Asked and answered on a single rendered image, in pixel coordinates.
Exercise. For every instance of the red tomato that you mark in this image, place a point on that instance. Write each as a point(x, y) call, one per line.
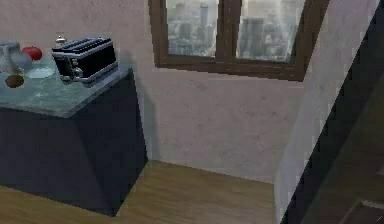
point(33, 53)

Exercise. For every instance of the dark counter cabinet marble top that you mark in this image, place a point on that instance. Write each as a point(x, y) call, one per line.
point(73, 140)

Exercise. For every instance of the black silver toaster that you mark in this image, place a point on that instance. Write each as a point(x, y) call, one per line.
point(86, 59)

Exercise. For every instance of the brown potato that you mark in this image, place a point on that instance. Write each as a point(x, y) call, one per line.
point(14, 81)

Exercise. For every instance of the dark room door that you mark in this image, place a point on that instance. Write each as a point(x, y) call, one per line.
point(346, 140)

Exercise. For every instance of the clear glass bowl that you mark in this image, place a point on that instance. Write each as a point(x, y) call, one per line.
point(40, 72)

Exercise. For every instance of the grey kettle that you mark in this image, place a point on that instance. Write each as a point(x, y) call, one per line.
point(13, 56)

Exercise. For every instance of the brown framed window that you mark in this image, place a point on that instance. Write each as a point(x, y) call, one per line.
point(230, 33)

